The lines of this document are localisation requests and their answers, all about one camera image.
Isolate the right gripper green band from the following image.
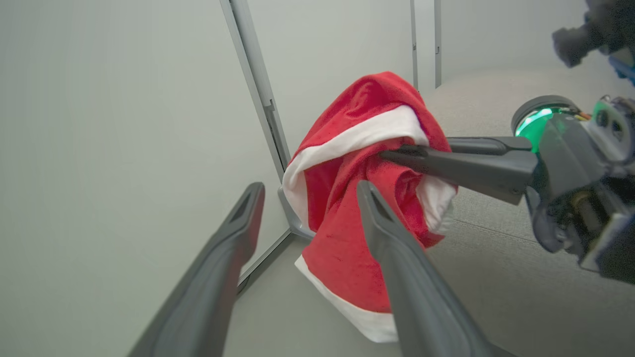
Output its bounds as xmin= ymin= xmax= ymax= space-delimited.
xmin=379 ymin=95 xmax=635 ymax=286

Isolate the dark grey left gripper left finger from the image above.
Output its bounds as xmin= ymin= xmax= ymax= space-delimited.
xmin=128 ymin=182 xmax=266 ymax=357

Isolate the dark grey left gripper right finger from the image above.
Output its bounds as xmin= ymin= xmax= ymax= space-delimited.
xmin=356 ymin=179 xmax=517 ymax=357

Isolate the red white-trimmed garment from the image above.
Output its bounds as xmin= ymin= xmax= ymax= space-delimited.
xmin=282 ymin=71 xmax=458 ymax=344

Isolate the grey fabric sofa seat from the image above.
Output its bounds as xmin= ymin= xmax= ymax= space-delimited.
xmin=397 ymin=67 xmax=635 ymax=357

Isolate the thin grey vertical strip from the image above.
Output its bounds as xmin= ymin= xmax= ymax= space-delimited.
xmin=434 ymin=0 xmax=443 ymax=89
xmin=409 ymin=0 xmax=419 ymax=91

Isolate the black blurry machine part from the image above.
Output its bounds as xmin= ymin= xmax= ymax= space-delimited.
xmin=552 ymin=0 xmax=635 ymax=68

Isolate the blue plastic piece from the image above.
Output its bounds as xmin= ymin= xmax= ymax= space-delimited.
xmin=608 ymin=47 xmax=635 ymax=86

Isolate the silver metal floor rail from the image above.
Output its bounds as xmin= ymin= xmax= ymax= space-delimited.
xmin=236 ymin=227 xmax=294 ymax=296

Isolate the silver metal frame post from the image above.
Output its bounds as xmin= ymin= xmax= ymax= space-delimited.
xmin=220 ymin=0 xmax=316 ymax=240

